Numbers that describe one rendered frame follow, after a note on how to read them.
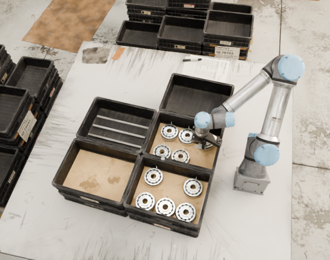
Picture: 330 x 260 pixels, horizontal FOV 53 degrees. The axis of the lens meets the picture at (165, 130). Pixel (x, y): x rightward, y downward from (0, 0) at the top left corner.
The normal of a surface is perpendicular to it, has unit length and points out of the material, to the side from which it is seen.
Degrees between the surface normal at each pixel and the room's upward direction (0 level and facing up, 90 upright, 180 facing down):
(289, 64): 37
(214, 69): 0
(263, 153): 51
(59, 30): 1
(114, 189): 0
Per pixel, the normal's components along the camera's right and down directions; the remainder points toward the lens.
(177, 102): -0.04, -0.52
